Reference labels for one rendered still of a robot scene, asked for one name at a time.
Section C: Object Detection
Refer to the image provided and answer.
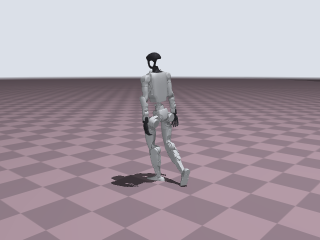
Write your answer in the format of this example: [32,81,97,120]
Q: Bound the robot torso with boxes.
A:
[146,69,169,123]

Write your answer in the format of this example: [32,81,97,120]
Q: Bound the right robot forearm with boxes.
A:
[168,93,176,113]

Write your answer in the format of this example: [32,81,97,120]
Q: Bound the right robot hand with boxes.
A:
[170,109,179,127]

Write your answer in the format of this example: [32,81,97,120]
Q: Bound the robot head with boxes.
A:
[146,52,162,73]

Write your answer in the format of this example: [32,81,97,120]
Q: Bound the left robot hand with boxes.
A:
[142,117,152,136]

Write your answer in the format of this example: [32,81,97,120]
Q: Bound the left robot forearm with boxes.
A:
[139,96,149,121]

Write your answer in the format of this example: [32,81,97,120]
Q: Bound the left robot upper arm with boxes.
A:
[140,74,151,102]

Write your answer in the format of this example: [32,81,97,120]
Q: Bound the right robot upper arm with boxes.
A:
[165,72,173,97]

